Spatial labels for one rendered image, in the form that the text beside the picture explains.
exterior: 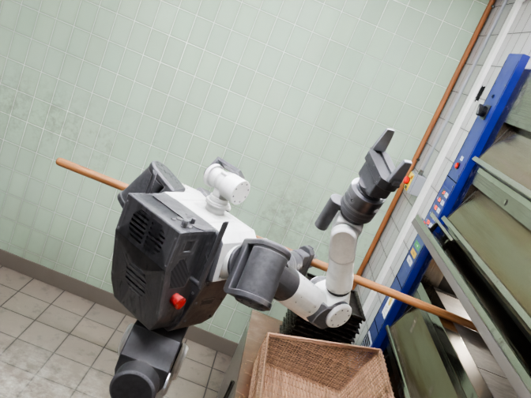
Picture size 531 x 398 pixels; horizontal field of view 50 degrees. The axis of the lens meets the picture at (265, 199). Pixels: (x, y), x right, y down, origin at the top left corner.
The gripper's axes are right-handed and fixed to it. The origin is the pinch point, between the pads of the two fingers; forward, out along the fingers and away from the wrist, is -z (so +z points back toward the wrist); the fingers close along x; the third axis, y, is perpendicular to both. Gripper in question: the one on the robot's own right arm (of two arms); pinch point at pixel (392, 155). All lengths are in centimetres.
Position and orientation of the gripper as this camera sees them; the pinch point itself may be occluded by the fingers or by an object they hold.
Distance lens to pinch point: 127.3
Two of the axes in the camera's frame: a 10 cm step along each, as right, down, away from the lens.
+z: -3.6, 7.0, 6.2
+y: 9.2, 1.3, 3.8
